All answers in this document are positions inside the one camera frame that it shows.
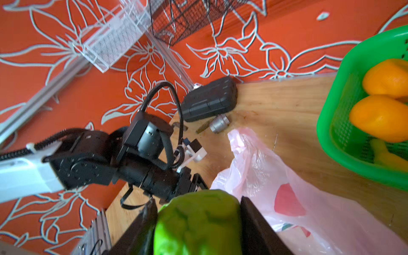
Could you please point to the metal drill chuck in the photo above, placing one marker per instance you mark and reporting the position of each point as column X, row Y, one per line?
column 216, row 125

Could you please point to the green round bumpy fruit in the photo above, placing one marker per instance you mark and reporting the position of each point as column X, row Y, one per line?
column 207, row 222

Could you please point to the orange fruit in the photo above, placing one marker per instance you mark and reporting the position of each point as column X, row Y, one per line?
column 389, row 77
column 382, row 117

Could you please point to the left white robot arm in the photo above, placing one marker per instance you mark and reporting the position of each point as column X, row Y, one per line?
column 70, row 159

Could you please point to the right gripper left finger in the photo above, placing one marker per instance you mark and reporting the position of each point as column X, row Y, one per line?
column 138, row 239

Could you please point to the yellow banana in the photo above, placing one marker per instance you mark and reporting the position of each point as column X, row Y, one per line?
column 386, row 159

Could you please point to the clear plastic bin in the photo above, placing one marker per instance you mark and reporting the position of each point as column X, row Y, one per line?
column 106, row 41

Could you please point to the black wire basket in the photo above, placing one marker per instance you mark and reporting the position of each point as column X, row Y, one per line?
column 173, row 21

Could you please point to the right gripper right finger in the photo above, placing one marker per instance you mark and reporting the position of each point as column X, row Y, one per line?
column 258, row 238

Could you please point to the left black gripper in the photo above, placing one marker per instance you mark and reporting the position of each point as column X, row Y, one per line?
column 146, row 159

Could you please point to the pink plastic bag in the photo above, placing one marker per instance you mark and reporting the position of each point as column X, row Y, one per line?
column 308, row 220

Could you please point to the black tool case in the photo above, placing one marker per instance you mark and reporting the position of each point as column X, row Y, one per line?
column 217, row 97

